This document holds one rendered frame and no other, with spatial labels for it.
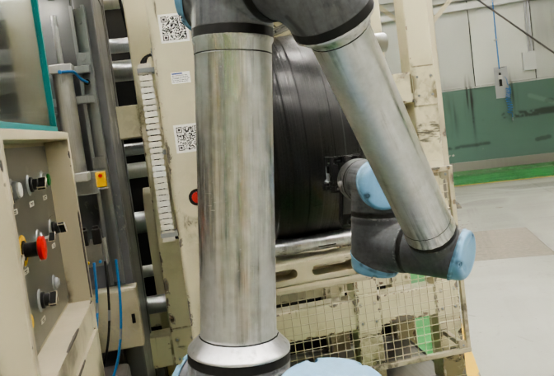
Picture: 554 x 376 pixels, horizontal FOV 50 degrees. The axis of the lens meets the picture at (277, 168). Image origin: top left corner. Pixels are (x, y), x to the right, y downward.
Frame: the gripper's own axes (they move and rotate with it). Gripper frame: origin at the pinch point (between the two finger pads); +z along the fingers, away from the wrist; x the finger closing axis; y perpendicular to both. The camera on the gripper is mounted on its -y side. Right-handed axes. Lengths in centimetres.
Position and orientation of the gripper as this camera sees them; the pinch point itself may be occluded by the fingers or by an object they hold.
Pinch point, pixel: (332, 183)
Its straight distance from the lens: 147.2
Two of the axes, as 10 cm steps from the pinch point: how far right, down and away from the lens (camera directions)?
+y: -1.2, -9.9, -0.6
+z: -1.7, -0.4, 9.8
